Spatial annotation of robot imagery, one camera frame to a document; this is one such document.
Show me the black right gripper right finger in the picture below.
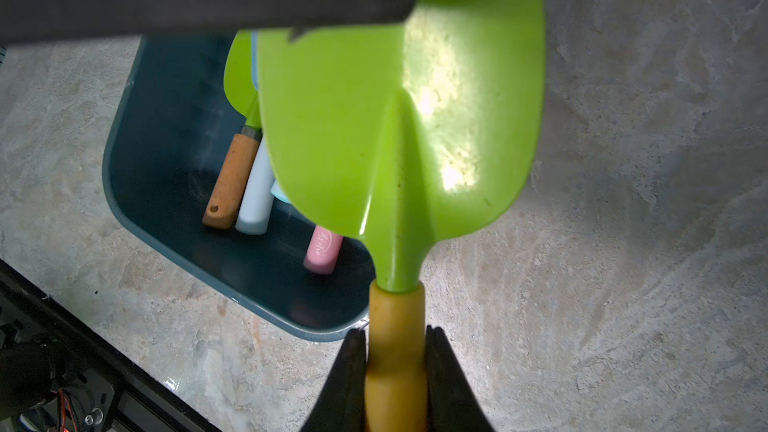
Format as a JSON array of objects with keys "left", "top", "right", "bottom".
[{"left": 426, "top": 325, "right": 493, "bottom": 432}]

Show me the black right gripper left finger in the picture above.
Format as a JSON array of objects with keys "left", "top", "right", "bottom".
[{"left": 301, "top": 329, "right": 367, "bottom": 432}]

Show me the dark teal storage box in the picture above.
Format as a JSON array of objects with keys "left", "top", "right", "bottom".
[{"left": 102, "top": 32, "right": 374, "bottom": 342}]

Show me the green shovel yellow handle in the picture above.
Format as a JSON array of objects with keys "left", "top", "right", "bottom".
[{"left": 257, "top": 0, "right": 546, "bottom": 431}]

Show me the light blue shovel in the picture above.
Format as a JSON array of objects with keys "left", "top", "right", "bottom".
[
  {"left": 271, "top": 180, "right": 291, "bottom": 204},
  {"left": 235, "top": 30, "right": 275, "bottom": 235}
]

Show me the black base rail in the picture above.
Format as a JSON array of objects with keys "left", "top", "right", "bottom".
[{"left": 1, "top": 263, "right": 215, "bottom": 431}]

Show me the green shovel brown handle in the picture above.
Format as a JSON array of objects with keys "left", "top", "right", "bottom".
[{"left": 202, "top": 30, "right": 261, "bottom": 230}]

